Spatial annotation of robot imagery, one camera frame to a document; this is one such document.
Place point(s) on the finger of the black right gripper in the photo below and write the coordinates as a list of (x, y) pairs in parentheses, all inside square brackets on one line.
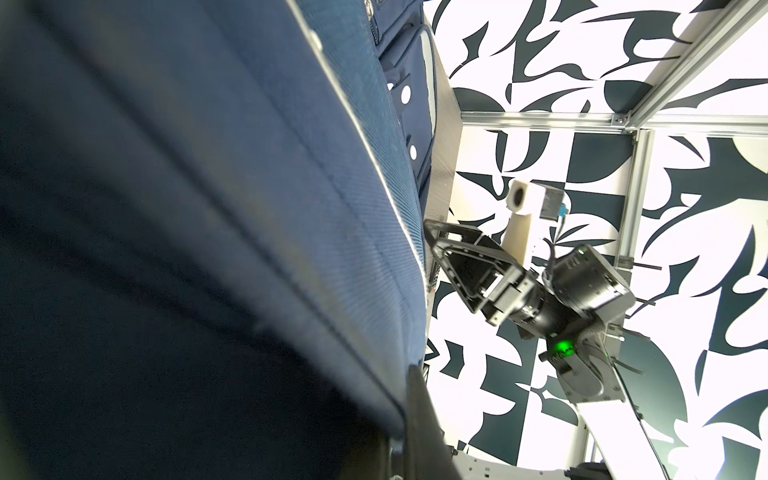
[(470, 259)]

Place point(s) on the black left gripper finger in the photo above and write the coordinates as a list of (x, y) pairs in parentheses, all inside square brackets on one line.
[(426, 456)]

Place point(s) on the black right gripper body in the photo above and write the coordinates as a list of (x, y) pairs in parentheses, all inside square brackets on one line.
[(572, 315)]

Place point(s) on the navy blue student backpack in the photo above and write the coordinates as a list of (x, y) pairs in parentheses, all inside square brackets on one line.
[(212, 257)]

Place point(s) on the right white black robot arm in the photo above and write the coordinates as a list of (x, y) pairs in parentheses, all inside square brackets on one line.
[(615, 425)]

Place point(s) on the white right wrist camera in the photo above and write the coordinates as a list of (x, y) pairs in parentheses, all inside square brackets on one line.
[(530, 204)]

